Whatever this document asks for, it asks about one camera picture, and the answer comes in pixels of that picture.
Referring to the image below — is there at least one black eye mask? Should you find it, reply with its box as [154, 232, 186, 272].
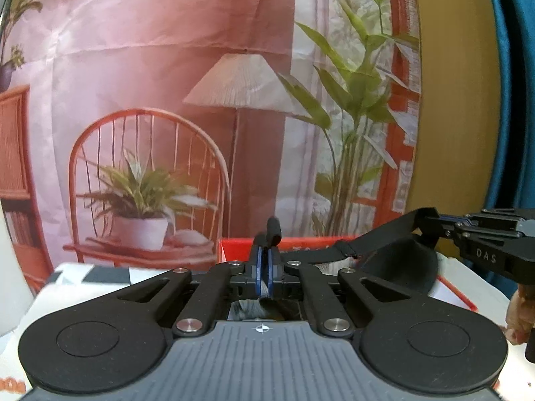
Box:
[252, 207, 442, 297]

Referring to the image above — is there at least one red strawberry cardboard box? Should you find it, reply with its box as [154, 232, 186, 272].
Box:
[217, 236, 478, 312]

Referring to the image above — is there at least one printed living room backdrop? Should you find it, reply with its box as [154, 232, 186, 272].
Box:
[1, 0, 420, 291]

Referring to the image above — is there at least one person's right hand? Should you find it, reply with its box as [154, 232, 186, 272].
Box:
[505, 284, 535, 345]

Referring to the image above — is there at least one wooden panel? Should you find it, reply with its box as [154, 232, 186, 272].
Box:
[407, 0, 500, 215]

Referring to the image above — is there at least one cartoon printed table mat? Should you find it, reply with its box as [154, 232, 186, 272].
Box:
[1, 263, 163, 400]

